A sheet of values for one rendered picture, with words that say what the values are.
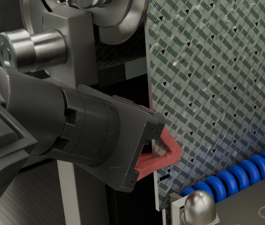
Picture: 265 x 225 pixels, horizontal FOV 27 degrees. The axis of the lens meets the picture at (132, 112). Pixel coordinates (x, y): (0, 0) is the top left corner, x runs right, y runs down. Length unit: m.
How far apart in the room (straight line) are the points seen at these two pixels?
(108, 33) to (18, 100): 0.15
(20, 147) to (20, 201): 0.47
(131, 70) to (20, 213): 0.44
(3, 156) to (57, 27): 0.22
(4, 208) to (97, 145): 0.40
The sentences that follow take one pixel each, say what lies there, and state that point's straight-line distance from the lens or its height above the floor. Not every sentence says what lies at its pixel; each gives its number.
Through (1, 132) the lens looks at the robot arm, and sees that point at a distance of 0.34.
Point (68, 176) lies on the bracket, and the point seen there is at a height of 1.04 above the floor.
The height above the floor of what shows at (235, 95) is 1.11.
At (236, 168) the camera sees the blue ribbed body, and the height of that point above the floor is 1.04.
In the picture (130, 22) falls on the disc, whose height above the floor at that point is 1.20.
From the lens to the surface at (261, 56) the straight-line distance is 0.58.
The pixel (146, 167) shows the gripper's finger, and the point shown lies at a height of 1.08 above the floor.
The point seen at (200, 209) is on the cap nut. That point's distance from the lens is 0.46.
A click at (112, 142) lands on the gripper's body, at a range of 0.44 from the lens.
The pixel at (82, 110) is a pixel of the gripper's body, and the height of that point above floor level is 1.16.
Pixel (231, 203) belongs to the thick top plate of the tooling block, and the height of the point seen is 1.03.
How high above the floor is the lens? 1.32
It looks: 23 degrees down
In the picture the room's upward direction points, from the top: 4 degrees counter-clockwise
